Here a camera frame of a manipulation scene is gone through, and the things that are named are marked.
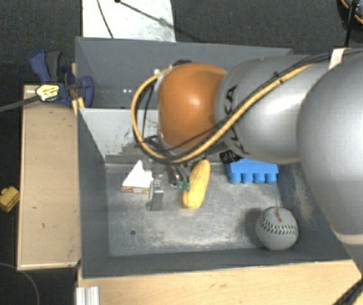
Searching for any white triangular packet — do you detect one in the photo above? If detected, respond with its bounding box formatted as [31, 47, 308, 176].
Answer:
[121, 159, 154, 194]

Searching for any yellow toy corn cob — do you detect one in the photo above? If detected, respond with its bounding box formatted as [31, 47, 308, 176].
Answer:
[181, 159, 212, 210]

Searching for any grey metal bin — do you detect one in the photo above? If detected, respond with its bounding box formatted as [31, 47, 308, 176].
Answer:
[74, 36, 351, 278]

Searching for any blue plastic building brick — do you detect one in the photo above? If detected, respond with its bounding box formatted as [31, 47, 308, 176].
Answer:
[225, 158, 280, 185]

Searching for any pale wood board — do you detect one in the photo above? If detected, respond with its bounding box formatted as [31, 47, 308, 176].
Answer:
[16, 84, 83, 271]

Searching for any grey baseball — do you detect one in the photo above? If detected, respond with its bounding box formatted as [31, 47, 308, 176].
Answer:
[254, 206, 300, 252]

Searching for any black cylinder on white bracket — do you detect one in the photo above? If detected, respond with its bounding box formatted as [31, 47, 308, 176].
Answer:
[219, 149, 243, 165]

